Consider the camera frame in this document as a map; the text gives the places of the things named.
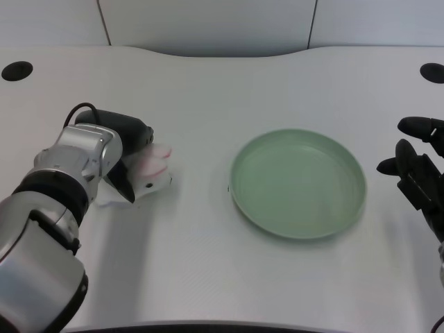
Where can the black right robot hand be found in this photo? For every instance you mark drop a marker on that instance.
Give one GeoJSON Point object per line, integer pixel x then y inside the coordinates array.
{"type": "Point", "coordinates": [421, 180]}

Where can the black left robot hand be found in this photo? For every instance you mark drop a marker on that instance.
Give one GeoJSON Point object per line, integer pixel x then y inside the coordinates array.
{"type": "Point", "coordinates": [121, 137]}

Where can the white rabbit plush doll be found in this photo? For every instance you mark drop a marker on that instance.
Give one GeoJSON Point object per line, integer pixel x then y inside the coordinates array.
{"type": "Point", "coordinates": [151, 171]}

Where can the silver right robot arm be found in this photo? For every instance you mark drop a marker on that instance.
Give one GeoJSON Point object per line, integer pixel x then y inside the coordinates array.
{"type": "Point", "coordinates": [441, 258]}

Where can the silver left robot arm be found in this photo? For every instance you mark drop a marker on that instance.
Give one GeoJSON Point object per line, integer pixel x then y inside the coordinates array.
{"type": "Point", "coordinates": [52, 208]}

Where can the green round plate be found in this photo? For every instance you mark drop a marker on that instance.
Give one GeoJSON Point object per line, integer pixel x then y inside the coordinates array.
{"type": "Point", "coordinates": [298, 183]}

